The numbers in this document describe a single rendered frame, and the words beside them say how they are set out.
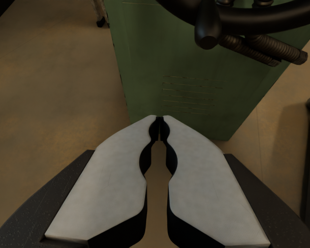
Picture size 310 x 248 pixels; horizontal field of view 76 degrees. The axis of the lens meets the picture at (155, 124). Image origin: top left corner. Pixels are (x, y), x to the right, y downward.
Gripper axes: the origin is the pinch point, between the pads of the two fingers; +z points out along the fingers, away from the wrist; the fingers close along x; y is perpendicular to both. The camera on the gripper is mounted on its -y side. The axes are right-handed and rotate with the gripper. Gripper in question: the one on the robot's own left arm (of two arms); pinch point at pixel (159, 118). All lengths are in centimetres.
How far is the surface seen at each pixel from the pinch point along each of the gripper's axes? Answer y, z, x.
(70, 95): 34, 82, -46
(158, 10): -5.0, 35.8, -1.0
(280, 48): 0.0, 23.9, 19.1
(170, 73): 10.6, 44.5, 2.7
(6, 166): 53, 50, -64
